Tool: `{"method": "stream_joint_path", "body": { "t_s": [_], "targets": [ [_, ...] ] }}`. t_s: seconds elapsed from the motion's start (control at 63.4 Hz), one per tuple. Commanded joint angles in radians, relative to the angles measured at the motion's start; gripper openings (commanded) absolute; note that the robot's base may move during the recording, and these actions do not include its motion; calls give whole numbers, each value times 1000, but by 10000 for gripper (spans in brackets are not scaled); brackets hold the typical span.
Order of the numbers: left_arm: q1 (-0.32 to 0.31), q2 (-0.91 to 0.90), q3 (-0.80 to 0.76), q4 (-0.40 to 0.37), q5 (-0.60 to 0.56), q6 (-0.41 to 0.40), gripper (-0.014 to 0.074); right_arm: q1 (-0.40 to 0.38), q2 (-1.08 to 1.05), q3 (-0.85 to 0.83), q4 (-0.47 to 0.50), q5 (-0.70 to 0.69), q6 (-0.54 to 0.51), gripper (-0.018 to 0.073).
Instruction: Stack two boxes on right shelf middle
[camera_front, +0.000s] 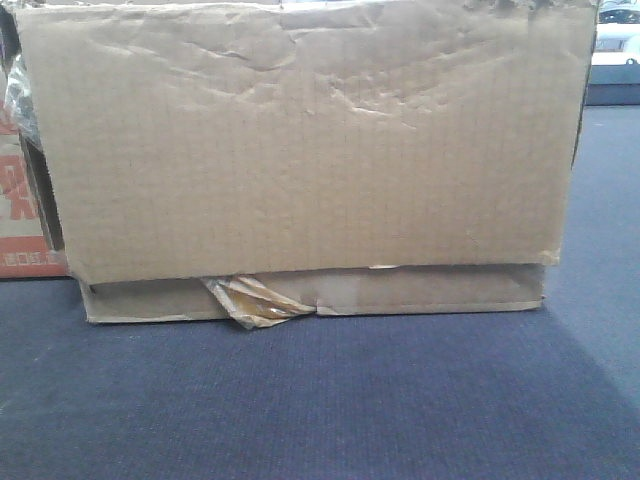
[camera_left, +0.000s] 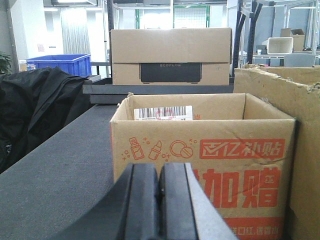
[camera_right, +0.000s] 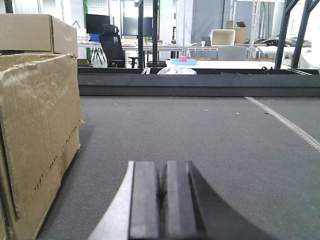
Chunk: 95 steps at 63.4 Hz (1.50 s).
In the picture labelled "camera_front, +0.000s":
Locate white machine in background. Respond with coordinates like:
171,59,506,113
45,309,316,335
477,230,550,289
592,0,639,66

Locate large brown cardboard box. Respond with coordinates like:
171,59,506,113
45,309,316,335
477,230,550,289
1,1,598,324

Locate cardboard box with red print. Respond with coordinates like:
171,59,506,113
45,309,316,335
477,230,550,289
1,111,66,279

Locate crumpled clear plastic wrap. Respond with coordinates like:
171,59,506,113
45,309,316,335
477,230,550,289
4,53,42,150

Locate peeling brown packing tape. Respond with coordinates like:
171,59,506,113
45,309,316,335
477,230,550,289
200,275,317,330

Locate dark platform edge rail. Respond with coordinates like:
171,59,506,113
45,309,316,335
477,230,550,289
585,63,640,106

